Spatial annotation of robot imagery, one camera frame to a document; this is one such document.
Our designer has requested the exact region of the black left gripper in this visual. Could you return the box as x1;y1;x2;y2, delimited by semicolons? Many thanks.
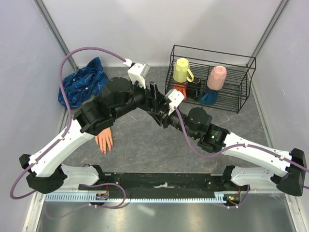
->
113;77;168;120

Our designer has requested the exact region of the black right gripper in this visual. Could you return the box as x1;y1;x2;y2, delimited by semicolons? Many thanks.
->
148;104;198;139

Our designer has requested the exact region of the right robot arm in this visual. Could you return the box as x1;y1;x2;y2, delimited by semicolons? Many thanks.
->
148;107;309;197

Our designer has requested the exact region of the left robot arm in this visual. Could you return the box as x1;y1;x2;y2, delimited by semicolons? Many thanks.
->
19;77;169;194

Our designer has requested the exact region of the orange mug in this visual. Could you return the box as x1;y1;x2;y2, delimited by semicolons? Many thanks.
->
173;83;187;100

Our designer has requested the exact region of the yellow faceted mug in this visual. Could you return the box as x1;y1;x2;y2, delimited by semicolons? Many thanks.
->
173;58;194;83

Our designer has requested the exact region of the black mug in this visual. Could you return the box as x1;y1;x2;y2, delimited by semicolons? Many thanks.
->
186;77;201;101

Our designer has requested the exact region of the blue mug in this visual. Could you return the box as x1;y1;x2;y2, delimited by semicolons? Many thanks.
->
200;89;219;105

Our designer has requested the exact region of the mannequin hand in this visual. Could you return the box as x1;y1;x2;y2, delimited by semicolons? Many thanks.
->
95;128;113;154

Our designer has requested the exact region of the pink faceted mug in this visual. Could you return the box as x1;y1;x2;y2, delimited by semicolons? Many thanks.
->
207;66;227;91

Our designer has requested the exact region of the blue plaid shirt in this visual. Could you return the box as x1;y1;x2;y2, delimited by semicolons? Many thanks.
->
62;57;109;109

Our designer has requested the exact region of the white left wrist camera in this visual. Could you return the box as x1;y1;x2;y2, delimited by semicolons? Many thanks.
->
123;58;150;89

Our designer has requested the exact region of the black wire rack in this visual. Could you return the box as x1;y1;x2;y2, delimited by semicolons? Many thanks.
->
165;45;256;113

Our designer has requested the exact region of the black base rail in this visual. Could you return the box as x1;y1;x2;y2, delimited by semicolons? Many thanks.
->
78;173;248;198

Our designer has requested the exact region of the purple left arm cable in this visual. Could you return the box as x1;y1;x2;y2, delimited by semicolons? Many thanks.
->
9;46;127;200

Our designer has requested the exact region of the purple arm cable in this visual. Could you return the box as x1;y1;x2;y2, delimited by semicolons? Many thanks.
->
9;46;127;200
174;108;309;190

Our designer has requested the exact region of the light blue cable duct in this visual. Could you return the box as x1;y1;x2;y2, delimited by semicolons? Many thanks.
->
44;192;226;203

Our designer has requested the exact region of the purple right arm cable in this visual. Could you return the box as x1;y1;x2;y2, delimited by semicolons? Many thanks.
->
174;108;309;190

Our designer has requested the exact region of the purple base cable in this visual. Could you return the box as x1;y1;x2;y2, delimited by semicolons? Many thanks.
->
44;181;127;220

